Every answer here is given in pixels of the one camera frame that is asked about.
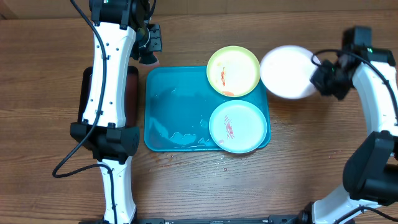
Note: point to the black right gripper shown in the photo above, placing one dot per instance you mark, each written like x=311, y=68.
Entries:
x=315, y=80

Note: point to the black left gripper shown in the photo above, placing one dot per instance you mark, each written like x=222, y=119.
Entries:
x=156, y=45

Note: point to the white plate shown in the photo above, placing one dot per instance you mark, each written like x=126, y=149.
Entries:
x=286, y=72

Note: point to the light blue plate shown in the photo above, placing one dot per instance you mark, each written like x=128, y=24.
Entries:
x=239, y=127

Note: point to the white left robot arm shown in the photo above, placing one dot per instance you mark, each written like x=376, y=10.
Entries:
x=122, y=31

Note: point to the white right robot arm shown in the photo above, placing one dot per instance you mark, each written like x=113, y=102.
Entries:
x=369, y=180

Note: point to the black tray with reddish water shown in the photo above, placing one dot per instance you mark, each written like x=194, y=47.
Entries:
x=131, y=94

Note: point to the teal plastic tray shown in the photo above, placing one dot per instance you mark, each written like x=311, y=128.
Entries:
x=179, y=104

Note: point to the yellow plate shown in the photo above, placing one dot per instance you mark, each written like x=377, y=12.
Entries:
x=233, y=71

